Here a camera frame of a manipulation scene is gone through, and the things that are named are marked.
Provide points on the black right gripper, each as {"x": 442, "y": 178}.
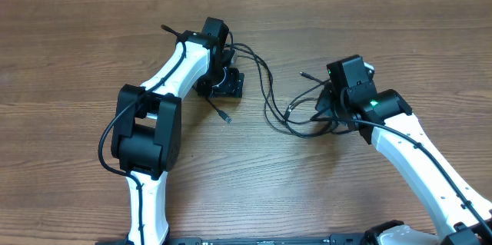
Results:
{"x": 323, "y": 101}

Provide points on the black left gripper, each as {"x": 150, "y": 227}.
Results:
{"x": 233, "y": 87}

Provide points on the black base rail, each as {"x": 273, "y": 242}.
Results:
{"x": 333, "y": 239}

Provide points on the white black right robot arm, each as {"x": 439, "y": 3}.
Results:
{"x": 386, "y": 121}

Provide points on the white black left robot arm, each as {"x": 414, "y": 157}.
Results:
{"x": 143, "y": 140}

